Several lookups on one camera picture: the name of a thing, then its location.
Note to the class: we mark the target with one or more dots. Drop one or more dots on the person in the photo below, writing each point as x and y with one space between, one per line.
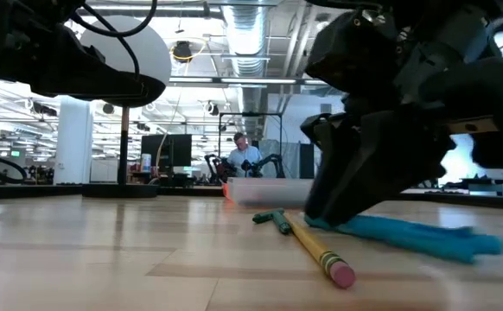
243 157

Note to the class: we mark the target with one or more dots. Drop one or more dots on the silver ribbed air duct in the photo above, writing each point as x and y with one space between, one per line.
247 39

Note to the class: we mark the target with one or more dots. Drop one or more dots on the black robot station frame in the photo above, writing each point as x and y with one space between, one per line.
251 114

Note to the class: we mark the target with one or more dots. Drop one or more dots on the blue mechanical pencil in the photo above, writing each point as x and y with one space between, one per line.
407 237

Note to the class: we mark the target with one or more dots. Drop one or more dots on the black background robot arm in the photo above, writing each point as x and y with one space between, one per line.
251 167

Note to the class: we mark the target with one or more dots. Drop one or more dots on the white globe lamp black stand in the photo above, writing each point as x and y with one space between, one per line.
124 147

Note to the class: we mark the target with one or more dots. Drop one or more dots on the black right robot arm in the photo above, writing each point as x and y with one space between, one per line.
428 13

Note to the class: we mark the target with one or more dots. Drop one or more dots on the yellow pencil pink eraser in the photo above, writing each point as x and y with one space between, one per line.
320 255

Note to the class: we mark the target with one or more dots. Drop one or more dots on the white canister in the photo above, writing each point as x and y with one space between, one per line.
146 163

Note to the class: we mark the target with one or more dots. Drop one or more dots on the clear supply box orange lid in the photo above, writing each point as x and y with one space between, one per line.
269 192

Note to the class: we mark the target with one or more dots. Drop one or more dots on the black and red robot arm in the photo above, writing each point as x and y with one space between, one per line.
219 169

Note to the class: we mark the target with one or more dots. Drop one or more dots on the long linear ceiling light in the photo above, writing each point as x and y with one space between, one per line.
256 81

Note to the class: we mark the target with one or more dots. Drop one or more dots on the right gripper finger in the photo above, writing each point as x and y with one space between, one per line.
320 127
372 164

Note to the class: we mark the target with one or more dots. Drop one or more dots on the dark green crayon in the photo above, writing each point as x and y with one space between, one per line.
282 222

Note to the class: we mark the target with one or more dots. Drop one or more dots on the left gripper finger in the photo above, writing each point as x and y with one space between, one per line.
83 78

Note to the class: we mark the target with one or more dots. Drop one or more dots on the black computer monitor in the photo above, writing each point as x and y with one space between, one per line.
167 151

